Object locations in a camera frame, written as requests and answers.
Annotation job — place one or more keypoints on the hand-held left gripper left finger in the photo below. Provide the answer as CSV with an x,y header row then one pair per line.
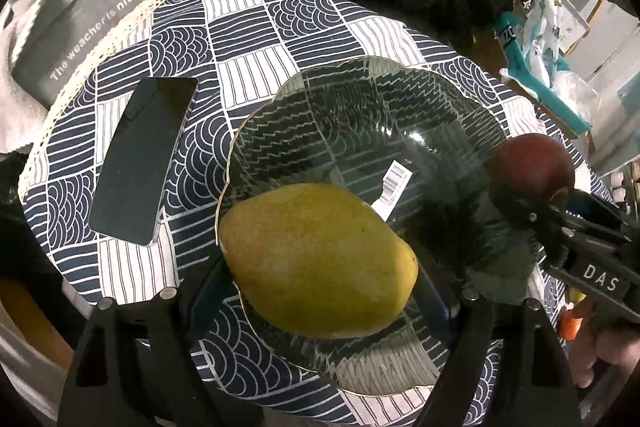
x,y
200,292

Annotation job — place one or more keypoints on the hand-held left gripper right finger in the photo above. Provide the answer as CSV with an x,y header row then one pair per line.
x,y
475,322

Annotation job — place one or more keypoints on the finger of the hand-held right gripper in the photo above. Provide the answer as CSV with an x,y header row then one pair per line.
x,y
535,217
600,214

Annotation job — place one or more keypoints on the dark red apple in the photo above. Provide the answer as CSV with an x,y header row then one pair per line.
x,y
532,162

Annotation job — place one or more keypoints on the yellow-green mango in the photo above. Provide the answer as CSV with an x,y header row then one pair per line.
x,y
315,262

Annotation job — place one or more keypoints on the clear glass plate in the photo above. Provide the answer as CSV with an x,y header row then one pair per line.
x,y
350,132

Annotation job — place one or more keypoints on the person's right hand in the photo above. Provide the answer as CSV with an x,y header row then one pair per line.
x,y
595,357

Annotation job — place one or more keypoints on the teal cardboard box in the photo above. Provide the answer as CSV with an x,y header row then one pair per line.
x,y
560,107

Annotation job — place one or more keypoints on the clear plastic bag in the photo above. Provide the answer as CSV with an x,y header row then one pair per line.
x,y
575,97

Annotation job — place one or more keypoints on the black smartphone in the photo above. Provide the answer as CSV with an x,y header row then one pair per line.
x,y
140,157

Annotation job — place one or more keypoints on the white printed plastic bag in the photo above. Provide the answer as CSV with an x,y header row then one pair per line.
x,y
547,17

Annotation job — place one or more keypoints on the navy white patterned tablecloth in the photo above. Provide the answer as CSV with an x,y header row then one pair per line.
x,y
240,42

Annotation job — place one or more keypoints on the grey fabric bag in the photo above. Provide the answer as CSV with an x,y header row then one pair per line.
x,y
100,17

